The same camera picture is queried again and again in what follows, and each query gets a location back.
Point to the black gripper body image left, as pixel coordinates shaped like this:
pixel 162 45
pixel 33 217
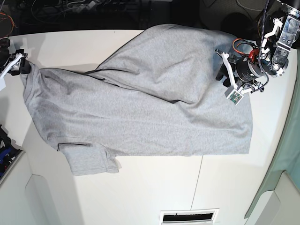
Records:
pixel 22 67

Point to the grey t-shirt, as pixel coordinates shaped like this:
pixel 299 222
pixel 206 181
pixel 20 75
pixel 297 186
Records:
pixel 155 96

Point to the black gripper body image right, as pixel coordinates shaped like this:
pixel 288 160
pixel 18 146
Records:
pixel 246 71

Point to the rack of blue clamps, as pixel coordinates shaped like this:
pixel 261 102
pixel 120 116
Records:
pixel 8 153

